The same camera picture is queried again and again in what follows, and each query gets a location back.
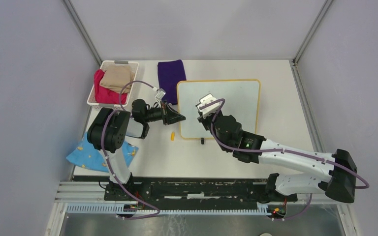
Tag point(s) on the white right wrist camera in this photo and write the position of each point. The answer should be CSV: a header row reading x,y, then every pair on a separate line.
x,y
208,105

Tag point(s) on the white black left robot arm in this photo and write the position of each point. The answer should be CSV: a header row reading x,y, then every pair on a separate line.
x,y
110,128

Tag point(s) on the blue patterned cloth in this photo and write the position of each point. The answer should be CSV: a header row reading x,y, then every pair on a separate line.
x,y
85,156

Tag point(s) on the red cloth in basket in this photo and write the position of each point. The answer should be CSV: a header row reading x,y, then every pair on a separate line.
x,y
104,95

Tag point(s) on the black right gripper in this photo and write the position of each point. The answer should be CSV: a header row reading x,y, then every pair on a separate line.
x,y
204,120

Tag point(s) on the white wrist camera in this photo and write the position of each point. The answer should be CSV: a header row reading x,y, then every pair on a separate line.
x,y
208,105
160,93

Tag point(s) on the beige cloth in basket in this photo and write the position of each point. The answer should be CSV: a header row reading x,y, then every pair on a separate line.
x,y
116,77

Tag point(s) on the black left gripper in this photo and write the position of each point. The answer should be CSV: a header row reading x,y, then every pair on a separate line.
x,y
171,115

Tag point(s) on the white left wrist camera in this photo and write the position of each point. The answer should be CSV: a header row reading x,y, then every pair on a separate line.
x,y
160,93

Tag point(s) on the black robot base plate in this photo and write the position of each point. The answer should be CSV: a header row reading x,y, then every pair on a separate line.
x,y
176,193

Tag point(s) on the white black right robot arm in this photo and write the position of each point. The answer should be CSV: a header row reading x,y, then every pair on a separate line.
x,y
331,174

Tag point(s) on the purple folded cloth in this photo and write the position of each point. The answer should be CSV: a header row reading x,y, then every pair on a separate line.
x,y
169,74

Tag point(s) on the yellow framed whiteboard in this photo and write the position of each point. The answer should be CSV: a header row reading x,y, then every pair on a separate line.
x,y
241,101

